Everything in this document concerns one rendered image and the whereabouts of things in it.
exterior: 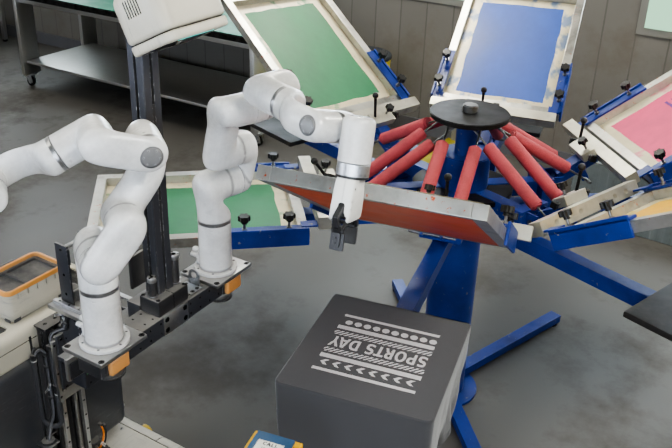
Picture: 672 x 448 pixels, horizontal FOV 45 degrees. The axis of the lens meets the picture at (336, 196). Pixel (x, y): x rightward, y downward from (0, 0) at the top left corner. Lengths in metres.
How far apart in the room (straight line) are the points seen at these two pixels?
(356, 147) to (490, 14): 2.63
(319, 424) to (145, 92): 1.01
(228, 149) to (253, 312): 2.17
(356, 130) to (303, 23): 2.30
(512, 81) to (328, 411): 2.20
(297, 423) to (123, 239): 0.78
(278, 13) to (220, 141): 1.91
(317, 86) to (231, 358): 1.34
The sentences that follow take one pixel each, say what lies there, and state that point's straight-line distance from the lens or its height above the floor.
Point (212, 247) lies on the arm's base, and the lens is 2.36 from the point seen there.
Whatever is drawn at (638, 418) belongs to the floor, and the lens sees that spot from 3.94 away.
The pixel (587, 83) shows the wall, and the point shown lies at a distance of 6.09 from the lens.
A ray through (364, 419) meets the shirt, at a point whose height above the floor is 0.90.
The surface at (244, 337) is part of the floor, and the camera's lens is 4.12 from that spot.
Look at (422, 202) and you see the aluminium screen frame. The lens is 1.94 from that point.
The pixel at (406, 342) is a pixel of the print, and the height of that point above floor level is 0.95.
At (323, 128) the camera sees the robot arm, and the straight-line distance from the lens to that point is 1.79.
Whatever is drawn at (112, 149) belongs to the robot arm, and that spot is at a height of 1.69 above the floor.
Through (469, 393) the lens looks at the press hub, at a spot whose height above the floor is 0.01.
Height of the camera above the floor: 2.38
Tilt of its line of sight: 26 degrees down
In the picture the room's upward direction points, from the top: 2 degrees clockwise
